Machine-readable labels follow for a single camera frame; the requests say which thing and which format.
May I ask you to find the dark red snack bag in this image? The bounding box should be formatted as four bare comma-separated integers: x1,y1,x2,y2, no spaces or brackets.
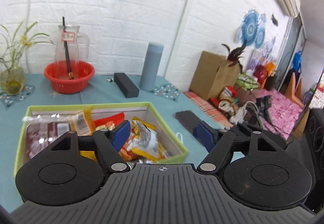
22,114,77,159

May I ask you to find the white yellow snack bag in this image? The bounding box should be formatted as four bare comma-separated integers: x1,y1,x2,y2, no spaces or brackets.
126,116,169,161

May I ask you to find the green cardboard box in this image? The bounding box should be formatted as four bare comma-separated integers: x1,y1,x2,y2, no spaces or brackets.
13,101,190,184

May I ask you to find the pink checked blanket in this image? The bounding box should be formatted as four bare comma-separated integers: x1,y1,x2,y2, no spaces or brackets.
184,91,233,129

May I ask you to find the patterned coaster under vase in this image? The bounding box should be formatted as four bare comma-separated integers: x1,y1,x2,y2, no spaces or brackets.
0,85,35,109

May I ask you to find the black stick in pitcher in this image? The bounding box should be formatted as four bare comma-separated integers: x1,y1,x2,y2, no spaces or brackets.
62,16,74,80

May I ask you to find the red plastic basket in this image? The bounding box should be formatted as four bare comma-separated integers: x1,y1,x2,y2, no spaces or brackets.
44,61,95,94

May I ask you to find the black rectangular box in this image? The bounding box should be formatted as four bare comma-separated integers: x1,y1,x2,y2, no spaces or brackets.
114,72,140,98

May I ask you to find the brown cardboard box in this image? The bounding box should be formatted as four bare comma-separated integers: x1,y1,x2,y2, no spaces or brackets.
189,51,241,100

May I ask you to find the glass vase with plant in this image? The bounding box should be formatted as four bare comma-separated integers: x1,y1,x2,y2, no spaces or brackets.
1,21,53,95

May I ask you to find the glass pitcher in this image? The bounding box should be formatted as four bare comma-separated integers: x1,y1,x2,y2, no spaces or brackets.
54,24,90,71

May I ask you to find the blue wall decoration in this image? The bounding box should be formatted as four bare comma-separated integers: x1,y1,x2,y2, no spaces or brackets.
235,10,267,49

